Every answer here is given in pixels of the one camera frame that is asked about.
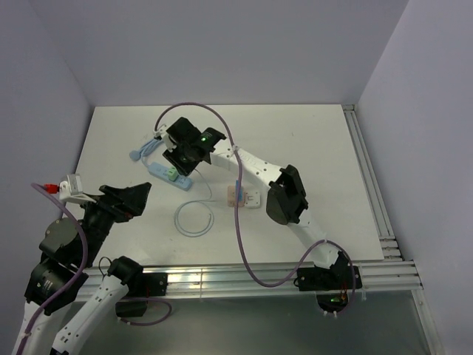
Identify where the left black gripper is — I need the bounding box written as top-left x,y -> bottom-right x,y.
76,181 -> 152,264

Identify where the green plug adapter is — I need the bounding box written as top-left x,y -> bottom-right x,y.
166,166 -> 179,181

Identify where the light blue charger with cable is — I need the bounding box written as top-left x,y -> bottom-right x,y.
173,172 -> 215,238

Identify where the white plug adapter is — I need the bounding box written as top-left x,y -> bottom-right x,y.
244,189 -> 262,209

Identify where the pink cube socket adapter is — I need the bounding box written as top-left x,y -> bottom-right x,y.
227,186 -> 239,208

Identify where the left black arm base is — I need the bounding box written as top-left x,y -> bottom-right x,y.
115,272 -> 168,319

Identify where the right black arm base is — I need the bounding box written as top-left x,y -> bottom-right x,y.
293,262 -> 363,314

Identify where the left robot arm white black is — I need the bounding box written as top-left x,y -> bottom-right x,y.
13,175 -> 152,354

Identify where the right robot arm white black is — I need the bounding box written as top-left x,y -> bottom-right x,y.
154,117 -> 346,288

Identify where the light blue power strip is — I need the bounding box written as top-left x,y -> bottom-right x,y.
147,162 -> 193,191

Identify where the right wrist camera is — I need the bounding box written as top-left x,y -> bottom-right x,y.
154,124 -> 169,143

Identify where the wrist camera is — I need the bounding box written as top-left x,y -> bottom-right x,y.
154,124 -> 169,143
42,174 -> 95,204

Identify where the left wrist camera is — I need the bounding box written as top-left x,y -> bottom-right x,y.
42,174 -> 95,204

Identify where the aluminium front rail frame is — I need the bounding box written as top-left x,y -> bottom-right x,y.
62,260 -> 445,354

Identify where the aluminium rail frame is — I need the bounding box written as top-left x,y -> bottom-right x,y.
342,105 -> 403,261
62,260 -> 445,354

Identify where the aluminium right rail frame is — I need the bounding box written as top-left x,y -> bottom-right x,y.
342,105 -> 403,261

